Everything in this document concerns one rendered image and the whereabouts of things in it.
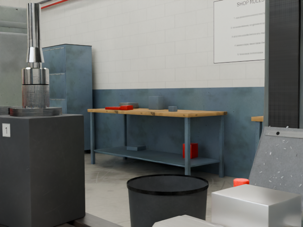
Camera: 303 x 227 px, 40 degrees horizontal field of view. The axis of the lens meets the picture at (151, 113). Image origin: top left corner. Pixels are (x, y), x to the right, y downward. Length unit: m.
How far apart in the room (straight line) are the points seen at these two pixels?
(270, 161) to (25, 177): 0.42
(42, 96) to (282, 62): 0.43
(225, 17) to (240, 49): 0.51
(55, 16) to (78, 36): 1.01
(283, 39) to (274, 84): 0.08
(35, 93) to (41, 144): 0.09
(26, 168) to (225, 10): 5.28
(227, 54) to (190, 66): 0.69
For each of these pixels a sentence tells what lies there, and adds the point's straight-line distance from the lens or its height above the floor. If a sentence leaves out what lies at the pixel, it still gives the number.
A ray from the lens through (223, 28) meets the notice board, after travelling 5.84.
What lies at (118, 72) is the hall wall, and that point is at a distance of 7.47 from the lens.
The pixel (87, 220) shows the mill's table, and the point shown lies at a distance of 0.78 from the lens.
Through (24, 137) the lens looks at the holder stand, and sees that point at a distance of 0.70.
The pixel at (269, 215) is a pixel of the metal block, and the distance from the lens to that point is 0.36.
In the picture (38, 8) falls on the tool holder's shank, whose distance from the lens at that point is 0.78.
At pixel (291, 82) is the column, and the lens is 0.79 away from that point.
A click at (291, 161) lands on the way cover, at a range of 0.76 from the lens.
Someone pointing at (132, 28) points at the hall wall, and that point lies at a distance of 7.23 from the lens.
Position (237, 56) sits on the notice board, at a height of 1.60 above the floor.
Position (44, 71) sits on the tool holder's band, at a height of 1.19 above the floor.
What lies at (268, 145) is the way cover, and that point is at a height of 1.05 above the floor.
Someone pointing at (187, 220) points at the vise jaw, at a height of 1.04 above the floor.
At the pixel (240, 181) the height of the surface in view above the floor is 1.06.
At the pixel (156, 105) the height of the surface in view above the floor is 0.94.
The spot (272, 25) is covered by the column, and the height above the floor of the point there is 1.27.
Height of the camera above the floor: 1.15
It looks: 3 degrees down
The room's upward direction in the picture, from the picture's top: straight up
